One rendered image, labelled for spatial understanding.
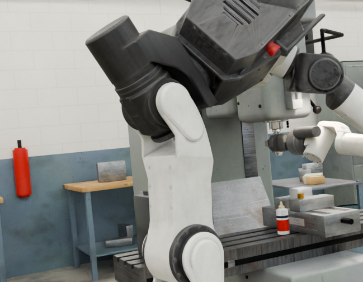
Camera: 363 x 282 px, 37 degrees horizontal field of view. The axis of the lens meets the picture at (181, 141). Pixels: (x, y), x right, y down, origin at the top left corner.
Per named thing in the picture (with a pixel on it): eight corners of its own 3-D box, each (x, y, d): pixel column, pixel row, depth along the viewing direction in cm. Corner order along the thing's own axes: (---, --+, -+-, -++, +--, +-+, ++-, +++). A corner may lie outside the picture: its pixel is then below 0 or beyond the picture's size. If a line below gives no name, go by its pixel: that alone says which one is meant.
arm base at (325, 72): (330, 107, 133) (351, 64, 132) (283, 84, 132) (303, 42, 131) (315, 105, 148) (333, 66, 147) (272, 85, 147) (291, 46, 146)
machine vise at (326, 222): (361, 230, 178) (358, 197, 178) (325, 238, 171) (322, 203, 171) (295, 219, 209) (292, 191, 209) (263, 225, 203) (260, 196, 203)
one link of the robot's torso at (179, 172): (184, 300, 117) (146, 85, 114) (141, 286, 131) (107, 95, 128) (236, 277, 125) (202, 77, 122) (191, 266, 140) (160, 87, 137)
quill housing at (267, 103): (316, 116, 186) (308, 22, 185) (265, 120, 177) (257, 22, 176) (282, 120, 203) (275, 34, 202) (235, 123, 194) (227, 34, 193)
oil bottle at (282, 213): (292, 233, 183) (289, 201, 183) (282, 235, 181) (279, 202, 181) (284, 231, 187) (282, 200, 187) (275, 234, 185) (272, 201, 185)
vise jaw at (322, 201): (334, 206, 189) (334, 194, 188) (300, 212, 182) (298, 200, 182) (323, 205, 194) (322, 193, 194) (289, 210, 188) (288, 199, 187)
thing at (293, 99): (303, 108, 178) (297, 44, 178) (293, 109, 177) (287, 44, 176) (295, 109, 182) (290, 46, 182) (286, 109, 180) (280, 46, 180)
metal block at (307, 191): (313, 203, 192) (311, 187, 192) (299, 206, 189) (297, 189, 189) (303, 202, 197) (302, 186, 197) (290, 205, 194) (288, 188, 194)
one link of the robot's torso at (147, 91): (137, 90, 114) (173, 61, 120) (107, 98, 125) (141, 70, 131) (169, 140, 119) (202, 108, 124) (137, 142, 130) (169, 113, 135)
